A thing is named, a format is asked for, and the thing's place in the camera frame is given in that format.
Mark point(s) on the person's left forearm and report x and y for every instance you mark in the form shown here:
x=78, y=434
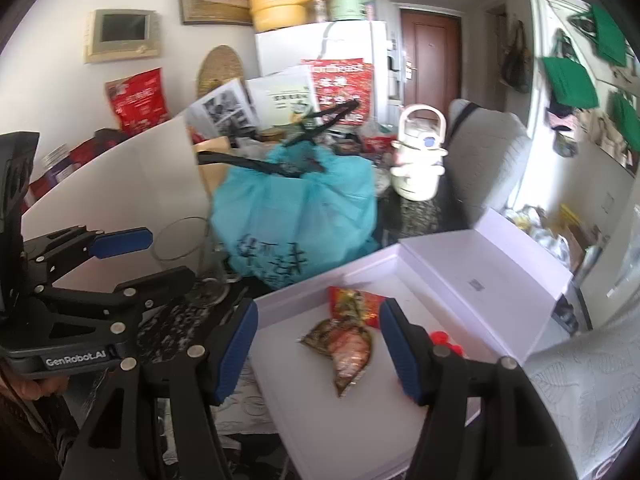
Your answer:
x=30, y=435

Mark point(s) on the person's left hand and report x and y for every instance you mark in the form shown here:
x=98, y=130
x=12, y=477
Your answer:
x=40, y=387

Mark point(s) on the brown meat snack packet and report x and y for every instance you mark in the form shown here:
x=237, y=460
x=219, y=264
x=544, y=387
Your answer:
x=345, y=355

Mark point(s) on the cream water bottle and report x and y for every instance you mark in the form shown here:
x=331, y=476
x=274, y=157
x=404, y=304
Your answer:
x=415, y=175

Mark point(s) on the grey leaf-embossed chair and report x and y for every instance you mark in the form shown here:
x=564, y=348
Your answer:
x=590, y=400
x=485, y=160

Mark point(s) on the white leaf print packet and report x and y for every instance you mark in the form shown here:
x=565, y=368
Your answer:
x=250, y=402

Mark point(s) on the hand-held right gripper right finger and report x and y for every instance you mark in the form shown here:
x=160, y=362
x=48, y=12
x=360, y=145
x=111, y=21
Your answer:
x=400, y=350

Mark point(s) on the white fridge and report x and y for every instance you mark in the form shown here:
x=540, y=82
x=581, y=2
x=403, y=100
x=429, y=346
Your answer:
x=345, y=40

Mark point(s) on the white foam board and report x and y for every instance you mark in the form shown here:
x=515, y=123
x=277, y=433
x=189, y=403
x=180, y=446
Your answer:
x=125, y=185

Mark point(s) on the pale lavender box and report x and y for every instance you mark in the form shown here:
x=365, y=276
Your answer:
x=450, y=285

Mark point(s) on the black white printed leaflet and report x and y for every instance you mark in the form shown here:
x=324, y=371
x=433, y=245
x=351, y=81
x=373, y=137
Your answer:
x=225, y=110

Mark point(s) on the dark hanging bag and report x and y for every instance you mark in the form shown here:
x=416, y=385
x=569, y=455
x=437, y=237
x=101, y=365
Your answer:
x=515, y=65

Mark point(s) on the dark red box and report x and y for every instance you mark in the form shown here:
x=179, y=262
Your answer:
x=95, y=145

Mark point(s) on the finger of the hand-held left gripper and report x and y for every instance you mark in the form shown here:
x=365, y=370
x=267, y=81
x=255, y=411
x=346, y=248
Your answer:
x=150, y=287
x=122, y=242

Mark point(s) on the red dried fruit bag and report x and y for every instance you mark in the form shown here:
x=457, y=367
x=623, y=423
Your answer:
x=137, y=100

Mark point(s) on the clear plastic bag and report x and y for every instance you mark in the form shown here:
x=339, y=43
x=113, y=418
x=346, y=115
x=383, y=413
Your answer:
x=545, y=240

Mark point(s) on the brown kraft paper bag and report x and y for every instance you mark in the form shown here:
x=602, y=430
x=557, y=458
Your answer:
x=212, y=175

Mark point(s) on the green tote bag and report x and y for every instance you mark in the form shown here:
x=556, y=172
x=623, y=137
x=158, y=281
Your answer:
x=570, y=82

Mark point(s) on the yellow cooker pot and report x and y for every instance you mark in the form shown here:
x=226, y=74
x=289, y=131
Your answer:
x=275, y=7

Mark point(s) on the woven straw fan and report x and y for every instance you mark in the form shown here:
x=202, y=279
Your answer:
x=220, y=70

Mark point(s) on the brown door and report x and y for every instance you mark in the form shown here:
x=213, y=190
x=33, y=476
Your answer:
x=430, y=50

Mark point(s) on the glass jar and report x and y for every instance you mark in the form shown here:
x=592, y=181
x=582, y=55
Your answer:
x=55, y=157

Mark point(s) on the cartoon print glass cup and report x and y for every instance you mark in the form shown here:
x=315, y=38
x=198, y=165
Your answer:
x=175, y=245

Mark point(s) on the beige wall intercom panel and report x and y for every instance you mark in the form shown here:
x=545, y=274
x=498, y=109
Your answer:
x=122, y=30

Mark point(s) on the red gold snack packet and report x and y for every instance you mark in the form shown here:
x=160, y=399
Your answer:
x=350, y=305

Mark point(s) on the white green label packet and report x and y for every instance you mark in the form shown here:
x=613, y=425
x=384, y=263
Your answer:
x=285, y=95

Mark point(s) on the red rice bag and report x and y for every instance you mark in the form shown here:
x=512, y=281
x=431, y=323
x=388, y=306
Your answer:
x=345, y=85

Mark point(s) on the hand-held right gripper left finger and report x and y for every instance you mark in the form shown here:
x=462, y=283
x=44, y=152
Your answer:
x=235, y=350

